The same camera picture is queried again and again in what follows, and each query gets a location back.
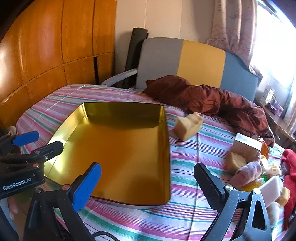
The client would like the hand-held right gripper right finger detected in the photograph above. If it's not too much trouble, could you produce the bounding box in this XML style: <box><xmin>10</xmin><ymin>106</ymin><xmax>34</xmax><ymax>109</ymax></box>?
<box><xmin>194</xmin><ymin>163</ymin><xmax>272</xmax><ymax>241</ymax></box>

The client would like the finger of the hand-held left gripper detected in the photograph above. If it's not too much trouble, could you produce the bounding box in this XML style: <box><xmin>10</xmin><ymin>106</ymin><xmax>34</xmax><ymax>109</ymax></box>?
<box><xmin>0</xmin><ymin>141</ymin><xmax>64</xmax><ymax>164</ymax></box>
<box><xmin>0</xmin><ymin>131</ymin><xmax>40</xmax><ymax>155</ymax></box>

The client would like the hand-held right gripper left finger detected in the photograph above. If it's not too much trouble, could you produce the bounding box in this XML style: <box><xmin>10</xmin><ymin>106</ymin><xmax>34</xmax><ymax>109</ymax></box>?
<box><xmin>23</xmin><ymin>162</ymin><xmax>102</xmax><ymax>241</ymax></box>

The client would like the pink sock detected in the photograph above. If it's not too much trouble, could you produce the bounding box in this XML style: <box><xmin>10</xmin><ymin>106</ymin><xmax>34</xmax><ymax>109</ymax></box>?
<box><xmin>231</xmin><ymin>161</ymin><xmax>263</xmax><ymax>188</ymax></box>

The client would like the gold metal tin tray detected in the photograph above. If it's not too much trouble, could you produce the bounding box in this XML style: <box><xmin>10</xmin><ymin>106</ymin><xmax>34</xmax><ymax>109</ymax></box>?
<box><xmin>43</xmin><ymin>102</ymin><xmax>171</xmax><ymax>207</ymax></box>

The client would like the beige cardboard box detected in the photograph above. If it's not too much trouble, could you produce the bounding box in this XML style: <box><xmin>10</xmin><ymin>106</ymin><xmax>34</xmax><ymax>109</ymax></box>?
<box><xmin>232</xmin><ymin>133</ymin><xmax>263</xmax><ymax>160</ymax></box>

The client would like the white printed box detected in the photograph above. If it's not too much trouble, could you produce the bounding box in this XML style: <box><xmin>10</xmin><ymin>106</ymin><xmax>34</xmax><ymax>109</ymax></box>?
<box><xmin>259</xmin><ymin>176</ymin><xmax>284</xmax><ymax>208</ymax></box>

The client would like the striped cloth covered desktop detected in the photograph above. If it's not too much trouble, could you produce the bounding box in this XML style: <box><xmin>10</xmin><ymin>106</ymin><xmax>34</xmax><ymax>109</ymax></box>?
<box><xmin>16</xmin><ymin>84</ymin><xmax>289</xmax><ymax>241</ymax></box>

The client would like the person's left hand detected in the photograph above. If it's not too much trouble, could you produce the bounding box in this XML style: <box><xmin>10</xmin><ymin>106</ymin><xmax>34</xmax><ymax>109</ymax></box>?
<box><xmin>7</xmin><ymin>196</ymin><xmax>20</xmax><ymax>219</ymax></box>

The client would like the red fleece cloth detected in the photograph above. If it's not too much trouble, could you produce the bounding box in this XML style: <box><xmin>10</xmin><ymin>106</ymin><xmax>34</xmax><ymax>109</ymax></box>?
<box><xmin>281</xmin><ymin>149</ymin><xmax>296</xmax><ymax>230</ymax></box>

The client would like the brown padded jacket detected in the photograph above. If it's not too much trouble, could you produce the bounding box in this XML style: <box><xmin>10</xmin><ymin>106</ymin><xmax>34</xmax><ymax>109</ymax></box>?
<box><xmin>143</xmin><ymin>75</ymin><xmax>274</xmax><ymax>147</ymax></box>

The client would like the wooden side desk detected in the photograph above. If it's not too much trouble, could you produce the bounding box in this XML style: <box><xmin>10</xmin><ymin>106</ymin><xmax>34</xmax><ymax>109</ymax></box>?
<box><xmin>254</xmin><ymin>97</ymin><xmax>296</xmax><ymax>149</ymax></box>

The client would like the orange wooden wardrobe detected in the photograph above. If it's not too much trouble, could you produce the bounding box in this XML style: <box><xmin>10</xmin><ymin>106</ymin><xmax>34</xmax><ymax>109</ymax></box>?
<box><xmin>0</xmin><ymin>0</ymin><xmax>116</xmax><ymax>130</ymax></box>

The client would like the small purple box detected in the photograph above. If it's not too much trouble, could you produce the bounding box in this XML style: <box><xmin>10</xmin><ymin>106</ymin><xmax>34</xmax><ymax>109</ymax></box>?
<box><xmin>272</xmin><ymin>102</ymin><xmax>284</xmax><ymax>116</ymax></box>

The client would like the white appliance box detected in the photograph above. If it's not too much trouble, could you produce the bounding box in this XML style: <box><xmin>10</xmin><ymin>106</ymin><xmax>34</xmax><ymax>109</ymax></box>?
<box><xmin>259</xmin><ymin>83</ymin><xmax>275</xmax><ymax>106</ymax></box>

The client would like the grey yellow blue chair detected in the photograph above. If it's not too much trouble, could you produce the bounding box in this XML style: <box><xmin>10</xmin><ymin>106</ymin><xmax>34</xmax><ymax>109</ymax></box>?
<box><xmin>101</xmin><ymin>37</ymin><xmax>259</xmax><ymax>102</ymax></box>

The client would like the black rolled mat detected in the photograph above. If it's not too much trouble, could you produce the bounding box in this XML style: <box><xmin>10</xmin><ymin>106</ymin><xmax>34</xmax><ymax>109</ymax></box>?
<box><xmin>125</xmin><ymin>27</ymin><xmax>148</xmax><ymax>88</ymax></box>

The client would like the pink patterned curtain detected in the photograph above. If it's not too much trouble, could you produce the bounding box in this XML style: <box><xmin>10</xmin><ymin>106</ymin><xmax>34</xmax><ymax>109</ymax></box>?
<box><xmin>207</xmin><ymin>0</ymin><xmax>260</xmax><ymax>75</ymax></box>

